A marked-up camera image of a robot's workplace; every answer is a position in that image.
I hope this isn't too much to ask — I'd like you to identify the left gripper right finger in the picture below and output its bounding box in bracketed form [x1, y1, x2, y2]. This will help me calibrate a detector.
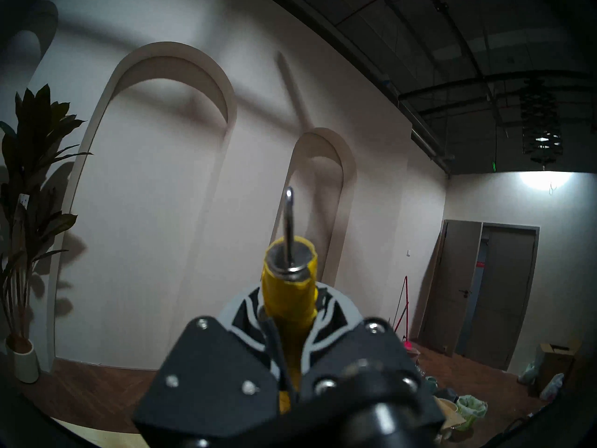
[301, 283, 444, 434]

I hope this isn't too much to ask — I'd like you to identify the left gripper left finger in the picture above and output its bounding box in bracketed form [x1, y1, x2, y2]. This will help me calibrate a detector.
[133, 286, 292, 441]

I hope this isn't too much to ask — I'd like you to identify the knife with yellow taped handle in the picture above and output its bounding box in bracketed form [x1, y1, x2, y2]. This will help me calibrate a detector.
[261, 187, 319, 415]

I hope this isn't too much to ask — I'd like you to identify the wooden cutting board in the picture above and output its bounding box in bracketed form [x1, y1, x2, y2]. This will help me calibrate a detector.
[434, 396, 467, 434]

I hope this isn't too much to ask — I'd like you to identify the green mesh bag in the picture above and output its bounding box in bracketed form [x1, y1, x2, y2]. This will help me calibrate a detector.
[455, 395, 488, 432]

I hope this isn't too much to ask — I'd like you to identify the grey door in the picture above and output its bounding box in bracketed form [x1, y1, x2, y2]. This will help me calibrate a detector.
[417, 220, 541, 372]

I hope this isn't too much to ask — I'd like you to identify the white plastic bag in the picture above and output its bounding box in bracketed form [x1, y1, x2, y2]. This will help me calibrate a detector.
[518, 361, 566, 402]

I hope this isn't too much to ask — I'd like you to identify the open brown cardboard carton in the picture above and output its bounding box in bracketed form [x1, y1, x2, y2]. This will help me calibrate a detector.
[536, 340, 583, 397]

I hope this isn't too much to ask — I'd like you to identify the tall potted leafy plant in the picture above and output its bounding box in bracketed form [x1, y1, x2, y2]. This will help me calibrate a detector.
[0, 84, 92, 385]

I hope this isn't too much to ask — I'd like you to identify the black pendant lamp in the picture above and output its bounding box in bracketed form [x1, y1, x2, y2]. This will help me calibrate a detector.
[519, 78, 564, 166]

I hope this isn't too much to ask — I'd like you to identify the red handled broom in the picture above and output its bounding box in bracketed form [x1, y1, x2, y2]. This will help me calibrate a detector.
[392, 275, 420, 355]

